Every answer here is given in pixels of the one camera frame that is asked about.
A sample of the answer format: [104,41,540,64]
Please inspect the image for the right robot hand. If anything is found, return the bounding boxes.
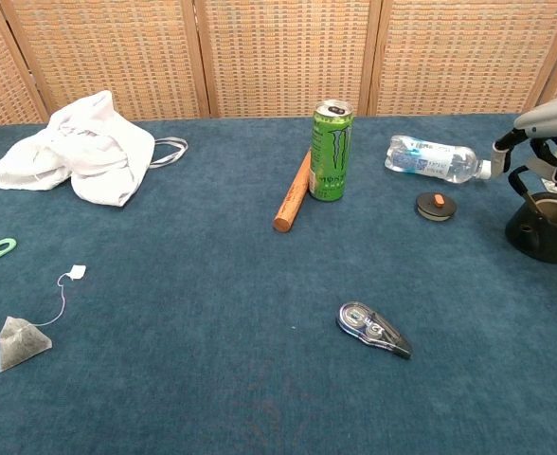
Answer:
[492,89,557,195]

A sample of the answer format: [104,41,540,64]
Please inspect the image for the black teapot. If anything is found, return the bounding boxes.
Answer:
[504,165,557,264]

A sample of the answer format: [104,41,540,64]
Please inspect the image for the pyramid tea bag with string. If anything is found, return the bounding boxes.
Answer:
[0,264,88,373]

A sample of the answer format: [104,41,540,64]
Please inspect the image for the black teapot lid orange knob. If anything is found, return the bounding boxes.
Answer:
[415,191,458,223]

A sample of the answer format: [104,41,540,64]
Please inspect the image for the white cloth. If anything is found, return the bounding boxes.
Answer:
[0,89,189,208]

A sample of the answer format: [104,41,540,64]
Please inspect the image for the clear water bottle blue label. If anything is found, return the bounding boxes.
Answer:
[384,135,495,185]

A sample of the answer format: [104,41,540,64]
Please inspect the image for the green energy drink can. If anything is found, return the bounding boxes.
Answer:
[308,100,355,202]

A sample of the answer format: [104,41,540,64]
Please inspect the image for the wooden rolling stick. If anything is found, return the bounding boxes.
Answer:
[272,147,313,234]

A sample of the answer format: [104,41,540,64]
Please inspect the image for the correction tape dispenser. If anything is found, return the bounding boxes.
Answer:
[336,300,413,360]

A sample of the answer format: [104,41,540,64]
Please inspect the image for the woven folding screen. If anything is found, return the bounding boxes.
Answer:
[0,0,557,129]

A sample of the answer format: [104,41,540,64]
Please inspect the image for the blue table mat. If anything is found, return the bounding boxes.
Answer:
[0,112,557,455]

